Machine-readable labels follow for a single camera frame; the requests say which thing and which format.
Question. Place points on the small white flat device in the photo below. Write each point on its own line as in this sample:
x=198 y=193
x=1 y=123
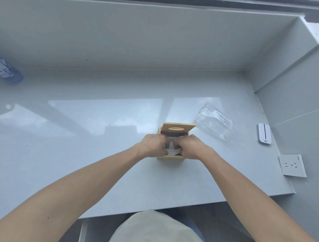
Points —
x=264 y=133

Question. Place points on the wooden tissue box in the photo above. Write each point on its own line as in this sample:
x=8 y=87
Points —
x=184 y=126

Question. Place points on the white wall socket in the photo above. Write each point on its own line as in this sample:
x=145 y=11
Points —
x=292 y=165

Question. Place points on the person's left forearm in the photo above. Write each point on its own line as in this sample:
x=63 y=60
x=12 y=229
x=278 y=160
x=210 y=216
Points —
x=69 y=197

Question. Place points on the person's left hand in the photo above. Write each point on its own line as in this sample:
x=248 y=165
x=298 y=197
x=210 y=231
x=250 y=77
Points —
x=154 y=145

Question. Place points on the person's right forearm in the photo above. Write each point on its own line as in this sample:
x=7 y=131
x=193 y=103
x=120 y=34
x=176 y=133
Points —
x=249 y=199

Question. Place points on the person's right hand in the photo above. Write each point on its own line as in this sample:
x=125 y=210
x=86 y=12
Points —
x=193 y=148

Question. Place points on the white tissue stack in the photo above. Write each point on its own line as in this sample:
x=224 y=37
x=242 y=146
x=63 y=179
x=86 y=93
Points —
x=174 y=151

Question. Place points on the blue plastic bottle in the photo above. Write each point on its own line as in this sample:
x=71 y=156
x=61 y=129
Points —
x=10 y=72

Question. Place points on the dark window frame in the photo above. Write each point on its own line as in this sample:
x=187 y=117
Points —
x=249 y=3

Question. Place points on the clear plastic bag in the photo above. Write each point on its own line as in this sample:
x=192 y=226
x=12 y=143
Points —
x=215 y=122

